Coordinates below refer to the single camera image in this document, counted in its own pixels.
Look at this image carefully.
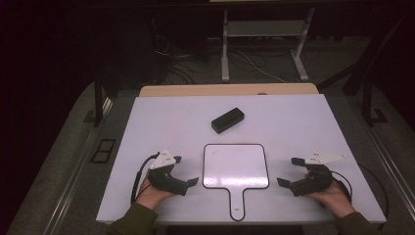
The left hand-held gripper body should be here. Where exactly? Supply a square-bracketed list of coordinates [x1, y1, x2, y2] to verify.
[147, 148, 191, 197]

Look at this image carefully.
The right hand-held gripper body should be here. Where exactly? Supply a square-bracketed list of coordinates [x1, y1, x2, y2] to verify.
[289, 150, 347, 198]

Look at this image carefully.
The white paddle-shaped whiteboard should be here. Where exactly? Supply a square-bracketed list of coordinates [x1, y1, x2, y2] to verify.
[202, 143, 270, 222]

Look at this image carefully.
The black eraser block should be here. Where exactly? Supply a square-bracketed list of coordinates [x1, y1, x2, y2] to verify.
[210, 107, 246, 135]

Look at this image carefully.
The person's left hand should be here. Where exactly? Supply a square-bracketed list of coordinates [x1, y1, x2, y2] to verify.
[134, 175, 176, 212]

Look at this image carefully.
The person's right hand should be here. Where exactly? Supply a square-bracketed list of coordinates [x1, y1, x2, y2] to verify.
[305, 172, 357, 220]

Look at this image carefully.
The beige wooden board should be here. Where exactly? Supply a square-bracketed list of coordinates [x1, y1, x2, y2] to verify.
[139, 82, 320, 98]

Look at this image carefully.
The black metal stand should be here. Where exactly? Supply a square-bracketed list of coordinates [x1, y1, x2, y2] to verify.
[316, 9, 415, 127]
[82, 67, 115, 128]

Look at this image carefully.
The white metal stand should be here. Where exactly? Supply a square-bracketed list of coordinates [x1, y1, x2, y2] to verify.
[220, 8, 316, 83]

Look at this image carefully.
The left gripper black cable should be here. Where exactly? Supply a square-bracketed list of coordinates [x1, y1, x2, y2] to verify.
[130, 151, 161, 206]

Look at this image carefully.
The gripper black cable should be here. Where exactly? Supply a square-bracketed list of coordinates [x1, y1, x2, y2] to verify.
[328, 169, 354, 204]
[130, 151, 161, 206]

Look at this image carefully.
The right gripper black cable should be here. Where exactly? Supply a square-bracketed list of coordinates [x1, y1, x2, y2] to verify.
[328, 169, 354, 204]

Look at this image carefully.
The black floor socket frame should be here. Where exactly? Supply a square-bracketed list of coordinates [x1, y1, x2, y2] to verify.
[90, 138, 117, 165]

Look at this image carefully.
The metal floor rail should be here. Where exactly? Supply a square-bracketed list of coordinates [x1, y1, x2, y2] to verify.
[41, 97, 115, 235]
[366, 125, 415, 212]

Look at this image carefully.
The bundle of black floor cables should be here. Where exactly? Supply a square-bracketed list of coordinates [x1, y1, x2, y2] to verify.
[151, 18, 224, 86]

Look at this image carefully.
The white floor cable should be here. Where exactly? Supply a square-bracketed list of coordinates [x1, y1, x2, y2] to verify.
[234, 48, 289, 84]

